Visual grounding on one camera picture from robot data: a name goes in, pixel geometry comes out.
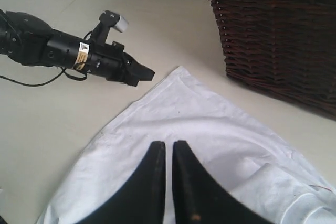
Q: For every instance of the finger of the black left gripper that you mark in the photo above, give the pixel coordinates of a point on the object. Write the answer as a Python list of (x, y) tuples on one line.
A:
[(131, 81), (140, 72)]

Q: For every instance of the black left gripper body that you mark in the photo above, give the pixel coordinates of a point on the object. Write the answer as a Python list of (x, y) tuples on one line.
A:
[(109, 61)]

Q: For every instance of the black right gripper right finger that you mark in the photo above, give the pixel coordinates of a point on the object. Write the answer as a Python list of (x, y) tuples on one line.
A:
[(199, 198)]

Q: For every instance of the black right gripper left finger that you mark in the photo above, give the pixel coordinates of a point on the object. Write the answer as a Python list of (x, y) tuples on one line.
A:
[(141, 199)]

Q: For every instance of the white t-shirt with red logo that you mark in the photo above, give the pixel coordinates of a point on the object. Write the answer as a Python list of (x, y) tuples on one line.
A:
[(245, 157)]

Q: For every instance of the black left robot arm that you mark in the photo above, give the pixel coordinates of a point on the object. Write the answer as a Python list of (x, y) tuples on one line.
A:
[(31, 42)]

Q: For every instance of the dark brown wicker basket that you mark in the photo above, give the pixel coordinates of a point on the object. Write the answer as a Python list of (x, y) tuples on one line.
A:
[(282, 48)]

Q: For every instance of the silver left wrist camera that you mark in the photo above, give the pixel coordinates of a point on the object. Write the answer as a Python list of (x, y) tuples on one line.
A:
[(108, 20)]

